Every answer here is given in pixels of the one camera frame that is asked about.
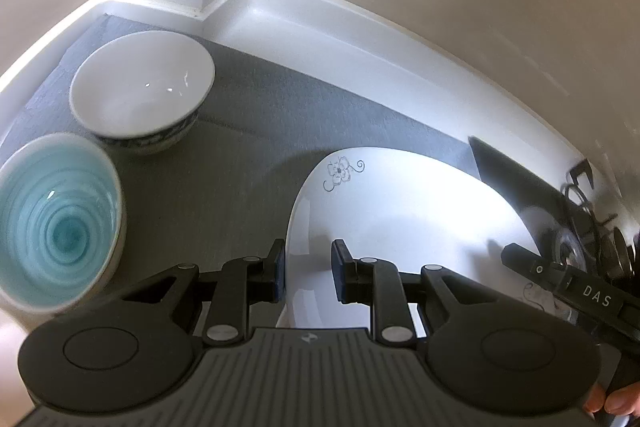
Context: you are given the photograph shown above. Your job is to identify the black gas stove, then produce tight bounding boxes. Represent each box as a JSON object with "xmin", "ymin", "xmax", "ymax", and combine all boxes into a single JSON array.
[{"xmin": 467, "ymin": 134, "xmax": 640, "ymax": 288}]

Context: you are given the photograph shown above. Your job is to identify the teal glazed bowl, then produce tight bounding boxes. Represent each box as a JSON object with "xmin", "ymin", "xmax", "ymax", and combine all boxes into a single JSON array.
[{"xmin": 0, "ymin": 132, "xmax": 126, "ymax": 314}]

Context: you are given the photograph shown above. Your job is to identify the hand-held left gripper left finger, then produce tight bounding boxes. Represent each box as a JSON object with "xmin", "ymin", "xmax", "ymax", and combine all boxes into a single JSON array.
[{"xmin": 120, "ymin": 239, "xmax": 288, "ymax": 348}]

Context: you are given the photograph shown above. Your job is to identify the black stove grate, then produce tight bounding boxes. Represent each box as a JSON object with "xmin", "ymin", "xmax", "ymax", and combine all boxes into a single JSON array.
[{"xmin": 562, "ymin": 159, "xmax": 640, "ymax": 283}]

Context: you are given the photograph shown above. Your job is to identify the grey mat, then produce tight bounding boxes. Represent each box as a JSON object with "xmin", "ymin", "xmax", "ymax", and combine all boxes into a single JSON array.
[{"xmin": 0, "ymin": 14, "xmax": 481, "ymax": 298}]

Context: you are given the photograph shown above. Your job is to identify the white bowl blue patterned outside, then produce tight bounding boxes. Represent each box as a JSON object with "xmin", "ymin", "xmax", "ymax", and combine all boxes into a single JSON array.
[{"xmin": 69, "ymin": 31, "xmax": 217, "ymax": 156}]

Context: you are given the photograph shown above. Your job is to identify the white plate floral print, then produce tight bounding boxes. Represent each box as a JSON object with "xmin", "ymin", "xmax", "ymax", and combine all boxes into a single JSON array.
[{"xmin": 275, "ymin": 147, "xmax": 583, "ymax": 330}]

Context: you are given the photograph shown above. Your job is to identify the person's right hand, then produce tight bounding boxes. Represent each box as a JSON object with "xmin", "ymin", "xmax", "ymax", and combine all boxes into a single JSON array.
[{"xmin": 585, "ymin": 381, "xmax": 640, "ymax": 416}]

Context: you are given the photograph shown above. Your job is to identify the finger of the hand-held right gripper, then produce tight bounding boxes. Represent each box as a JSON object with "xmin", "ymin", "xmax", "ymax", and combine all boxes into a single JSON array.
[{"xmin": 501, "ymin": 242, "xmax": 560, "ymax": 294}]

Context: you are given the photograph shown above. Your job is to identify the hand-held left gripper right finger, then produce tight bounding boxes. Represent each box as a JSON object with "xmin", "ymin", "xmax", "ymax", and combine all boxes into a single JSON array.
[{"xmin": 331, "ymin": 239, "xmax": 496, "ymax": 348}]

